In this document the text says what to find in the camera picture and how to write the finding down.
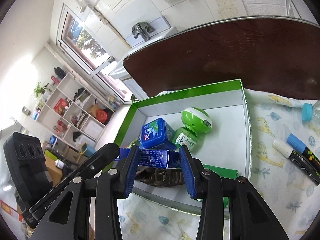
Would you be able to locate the blue medicine box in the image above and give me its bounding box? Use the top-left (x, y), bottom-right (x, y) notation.
top-left (119, 147), bottom-right (181, 169)

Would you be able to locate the black marker yellow cap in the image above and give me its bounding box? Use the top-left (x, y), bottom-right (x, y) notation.
top-left (272, 139), bottom-right (319, 186)

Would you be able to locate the clear bottle green label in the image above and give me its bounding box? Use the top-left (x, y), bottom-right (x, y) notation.
top-left (302, 101), bottom-right (319, 122)

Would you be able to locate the dark brown hair claw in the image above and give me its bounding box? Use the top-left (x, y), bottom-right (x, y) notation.
top-left (135, 166), bottom-right (185, 187)

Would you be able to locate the green white cardboard tray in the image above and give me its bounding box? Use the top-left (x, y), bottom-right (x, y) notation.
top-left (99, 78), bottom-right (251, 209)

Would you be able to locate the green mosquito repellent device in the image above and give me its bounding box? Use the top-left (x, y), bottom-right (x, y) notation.
top-left (172, 107), bottom-right (213, 151)

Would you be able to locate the blue gum container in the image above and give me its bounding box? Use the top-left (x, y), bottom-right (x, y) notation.
top-left (139, 118), bottom-right (176, 151)

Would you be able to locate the white shelving unit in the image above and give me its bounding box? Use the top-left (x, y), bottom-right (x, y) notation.
top-left (31, 73), bottom-right (114, 149)

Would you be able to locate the giraffe print cloth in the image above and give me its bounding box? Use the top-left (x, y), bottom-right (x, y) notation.
top-left (118, 89), bottom-right (319, 239)

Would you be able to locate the black marker blue cap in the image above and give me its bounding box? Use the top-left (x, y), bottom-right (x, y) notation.
top-left (286, 133), bottom-right (320, 172)

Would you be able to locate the small potted plant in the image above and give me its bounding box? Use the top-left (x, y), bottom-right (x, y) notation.
top-left (34, 82), bottom-right (49, 99)

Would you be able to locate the glass balcony door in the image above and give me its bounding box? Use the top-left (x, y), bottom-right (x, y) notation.
top-left (57, 6), bottom-right (132, 103)

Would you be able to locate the white sink vanity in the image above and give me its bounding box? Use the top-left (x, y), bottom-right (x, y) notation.
top-left (109, 27), bottom-right (178, 100)

